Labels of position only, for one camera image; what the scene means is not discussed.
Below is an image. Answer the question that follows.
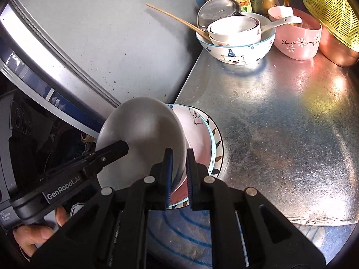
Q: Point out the copper bowl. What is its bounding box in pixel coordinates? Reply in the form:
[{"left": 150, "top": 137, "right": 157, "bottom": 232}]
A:
[{"left": 318, "top": 25, "right": 359, "bottom": 68}]

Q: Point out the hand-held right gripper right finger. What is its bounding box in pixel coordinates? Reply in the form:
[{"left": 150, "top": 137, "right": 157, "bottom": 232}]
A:
[{"left": 186, "top": 148, "right": 327, "bottom": 269}]

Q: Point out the small white bowl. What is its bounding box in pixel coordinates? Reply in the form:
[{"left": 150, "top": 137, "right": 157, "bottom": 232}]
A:
[
  {"left": 208, "top": 16, "right": 262, "bottom": 41},
  {"left": 209, "top": 31, "right": 263, "bottom": 47}
]

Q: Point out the person's left hand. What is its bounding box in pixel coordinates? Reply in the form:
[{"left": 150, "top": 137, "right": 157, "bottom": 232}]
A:
[{"left": 13, "top": 204, "right": 70, "bottom": 258}]

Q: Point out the grey appliance panel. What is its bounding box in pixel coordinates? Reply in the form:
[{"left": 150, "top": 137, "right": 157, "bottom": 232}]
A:
[{"left": 0, "top": 0, "right": 205, "bottom": 141}]

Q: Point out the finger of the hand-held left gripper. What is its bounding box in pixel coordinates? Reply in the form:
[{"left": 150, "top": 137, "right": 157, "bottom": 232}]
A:
[{"left": 39, "top": 141, "right": 129, "bottom": 182}]

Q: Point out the yellow plastic basket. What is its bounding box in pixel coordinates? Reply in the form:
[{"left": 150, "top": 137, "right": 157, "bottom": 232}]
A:
[{"left": 301, "top": 0, "right": 359, "bottom": 52}]

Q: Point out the small pink bowl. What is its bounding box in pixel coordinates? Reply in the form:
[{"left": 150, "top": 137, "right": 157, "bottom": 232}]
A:
[{"left": 268, "top": 6, "right": 295, "bottom": 24}]

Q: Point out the wooden chopstick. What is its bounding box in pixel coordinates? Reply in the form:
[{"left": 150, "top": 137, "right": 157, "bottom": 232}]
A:
[{"left": 146, "top": 3, "right": 211, "bottom": 41}]

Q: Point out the white ceramic spoon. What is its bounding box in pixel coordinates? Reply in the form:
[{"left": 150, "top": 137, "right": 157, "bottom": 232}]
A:
[{"left": 259, "top": 15, "right": 303, "bottom": 34}]

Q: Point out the leaf pattern plate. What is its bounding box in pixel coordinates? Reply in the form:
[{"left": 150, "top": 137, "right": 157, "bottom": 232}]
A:
[{"left": 168, "top": 105, "right": 224, "bottom": 209}]

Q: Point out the metal strainer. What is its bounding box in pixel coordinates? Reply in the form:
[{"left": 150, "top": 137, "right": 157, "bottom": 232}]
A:
[{"left": 196, "top": 0, "right": 242, "bottom": 31}]

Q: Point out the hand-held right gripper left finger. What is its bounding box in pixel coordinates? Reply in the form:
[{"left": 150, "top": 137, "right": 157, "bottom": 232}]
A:
[{"left": 29, "top": 148, "right": 176, "bottom": 269}]

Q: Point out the pink flower bowl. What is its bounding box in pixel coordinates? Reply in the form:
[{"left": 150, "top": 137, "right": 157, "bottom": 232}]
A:
[{"left": 273, "top": 7, "right": 322, "bottom": 61}]

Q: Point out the large bear print bowl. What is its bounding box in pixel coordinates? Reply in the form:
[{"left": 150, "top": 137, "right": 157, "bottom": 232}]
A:
[{"left": 195, "top": 11, "right": 277, "bottom": 66}]

